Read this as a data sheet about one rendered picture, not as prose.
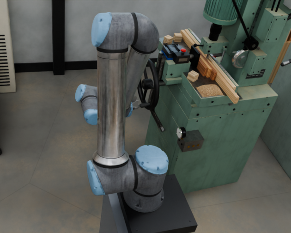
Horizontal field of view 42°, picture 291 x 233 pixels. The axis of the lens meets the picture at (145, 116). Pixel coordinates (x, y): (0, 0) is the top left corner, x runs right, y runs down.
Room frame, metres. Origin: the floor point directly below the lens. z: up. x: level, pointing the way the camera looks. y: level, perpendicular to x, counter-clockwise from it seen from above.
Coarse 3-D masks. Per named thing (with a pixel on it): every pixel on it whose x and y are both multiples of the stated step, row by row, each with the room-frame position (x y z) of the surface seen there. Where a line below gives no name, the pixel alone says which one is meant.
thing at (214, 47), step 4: (220, 36) 1.90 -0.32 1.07; (204, 40) 1.83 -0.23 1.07; (208, 40) 1.83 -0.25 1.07; (220, 40) 1.85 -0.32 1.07; (224, 40) 1.86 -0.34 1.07; (204, 44) 1.82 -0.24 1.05; (208, 44) 1.80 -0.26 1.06; (212, 44) 1.81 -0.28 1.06; (216, 44) 1.82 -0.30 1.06; (220, 44) 1.83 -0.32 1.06; (224, 44) 1.85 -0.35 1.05; (228, 44) 1.86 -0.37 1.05; (200, 48) 1.84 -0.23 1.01; (204, 48) 1.81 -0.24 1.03; (208, 48) 1.80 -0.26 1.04; (212, 48) 1.81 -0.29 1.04; (216, 48) 1.82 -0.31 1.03; (220, 48) 1.84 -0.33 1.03; (204, 52) 1.80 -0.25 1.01; (208, 52) 1.80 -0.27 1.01; (212, 52) 1.82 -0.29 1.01; (216, 52) 1.83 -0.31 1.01; (220, 52) 1.84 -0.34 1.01
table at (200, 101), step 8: (160, 40) 2.04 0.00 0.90; (160, 48) 2.00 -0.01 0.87; (184, 48) 2.00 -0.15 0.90; (184, 72) 1.74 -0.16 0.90; (168, 80) 1.68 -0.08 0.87; (176, 80) 1.70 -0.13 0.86; (184, 80) 1.70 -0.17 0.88; (200, 80) 1.69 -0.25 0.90; (208, 80) 1.70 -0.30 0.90; (192, 88) 1.62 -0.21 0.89; (192, 96) 1.60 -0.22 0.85; (200, 96) 1.55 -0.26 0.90; (216, 96) 1.58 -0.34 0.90; (224, 96) 1.60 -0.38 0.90; (200, 104) 1.53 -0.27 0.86; (208, 104) 1.56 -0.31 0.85; (216, 104) 1.58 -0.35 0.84
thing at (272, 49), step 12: (264, 0) 1.86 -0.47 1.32; (276, 0) 1.85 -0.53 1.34; (288, 12) 1.90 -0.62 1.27; (288, 24) 1.92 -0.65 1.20; (252, 36) 1.86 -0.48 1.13; (264, 48) 1.88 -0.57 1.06; (276, 48) 1.91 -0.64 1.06; (228, 60) 1.96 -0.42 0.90; (276, 60) 1.93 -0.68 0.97; (228, 72) 1.93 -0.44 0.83; (240, 72) 1.85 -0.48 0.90; (264, 72) 1.91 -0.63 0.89; (240, 84) 1.84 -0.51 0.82; (252, 84) 1.88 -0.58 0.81
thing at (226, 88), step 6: (186, 36) 2.07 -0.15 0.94; (186, 42) 2.05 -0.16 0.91; (192, 42) 2.01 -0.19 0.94; (198, 48) 1.96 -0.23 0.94; (216, 78) 1.71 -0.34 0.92; (222, 78) 1.69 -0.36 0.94; (222, 84) 1.66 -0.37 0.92; (228, 84) 1.65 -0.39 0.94; (228, 90) 1.61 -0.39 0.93; (228, 96) 1.59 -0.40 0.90; (234, 96) 1.55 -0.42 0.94; (234, 102) 1.54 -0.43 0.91
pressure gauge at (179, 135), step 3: (177, 129) 1.53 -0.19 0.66; (180, 129) 1.51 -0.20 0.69; (183, 129) 1.51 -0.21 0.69; (177, 132) 1.53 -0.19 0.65; (180, 132) 1.50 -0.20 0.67; (183, 132) 1.50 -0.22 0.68; (177, 135) 1.52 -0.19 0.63; (180, 135) 1.50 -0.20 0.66; (183, 135) 1.49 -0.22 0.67; (180, 138) 1.49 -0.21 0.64
